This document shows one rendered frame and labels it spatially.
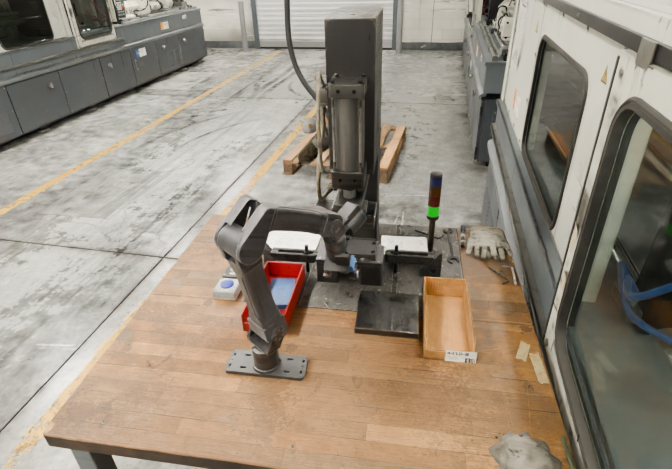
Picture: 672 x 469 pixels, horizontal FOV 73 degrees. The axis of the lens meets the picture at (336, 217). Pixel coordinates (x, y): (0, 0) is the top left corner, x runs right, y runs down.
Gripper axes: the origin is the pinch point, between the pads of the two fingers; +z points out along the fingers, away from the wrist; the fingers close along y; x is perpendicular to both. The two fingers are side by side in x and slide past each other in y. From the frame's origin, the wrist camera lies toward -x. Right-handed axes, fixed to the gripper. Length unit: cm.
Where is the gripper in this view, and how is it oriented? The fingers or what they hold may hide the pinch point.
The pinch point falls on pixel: (340, 267)
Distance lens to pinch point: 132.8
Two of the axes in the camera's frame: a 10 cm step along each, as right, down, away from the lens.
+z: 0.9, 5.1, 8.6
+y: 1.2, -8.6, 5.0
